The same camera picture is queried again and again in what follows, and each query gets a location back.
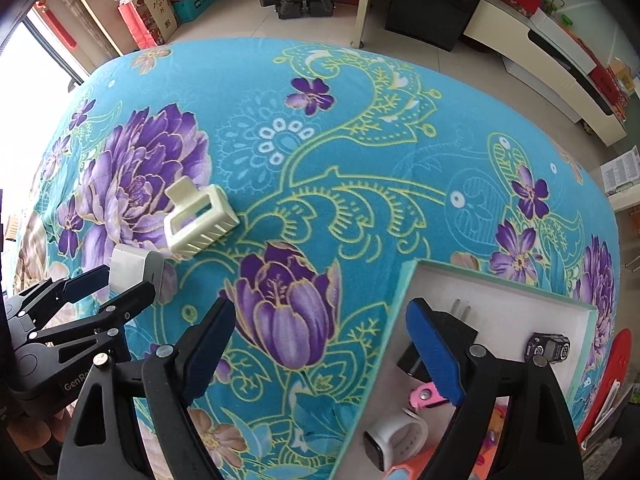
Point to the teal floral blanket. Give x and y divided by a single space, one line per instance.
350 185

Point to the white TV cabinet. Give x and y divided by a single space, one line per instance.
550 65

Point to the small black smartwatch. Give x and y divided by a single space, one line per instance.
542 347

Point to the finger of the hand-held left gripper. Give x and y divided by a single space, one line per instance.
85 282
127 305

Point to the teal storage box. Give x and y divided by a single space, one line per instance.
197 2

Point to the red paper bag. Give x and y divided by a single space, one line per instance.
137 27

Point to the white smartwatch wristband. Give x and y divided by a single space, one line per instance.
400 430

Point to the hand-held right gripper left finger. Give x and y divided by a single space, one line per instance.
207 360

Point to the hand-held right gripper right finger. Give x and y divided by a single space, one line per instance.
435 360

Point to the black speaker box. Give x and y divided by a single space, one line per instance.
435 0

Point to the brown cardboard box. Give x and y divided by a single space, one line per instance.
160 10

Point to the red round stool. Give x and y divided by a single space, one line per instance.
617 360

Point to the printed paper sheet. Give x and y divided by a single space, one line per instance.
622 170

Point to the black plug adapter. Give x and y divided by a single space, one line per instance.
452 330

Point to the cream hair claw clip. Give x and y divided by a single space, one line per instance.
220 208

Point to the white charger adapter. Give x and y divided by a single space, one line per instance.
130 265

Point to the white tray with teal rim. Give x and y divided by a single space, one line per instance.
500 305

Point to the black floor exercise device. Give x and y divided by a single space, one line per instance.
300 2

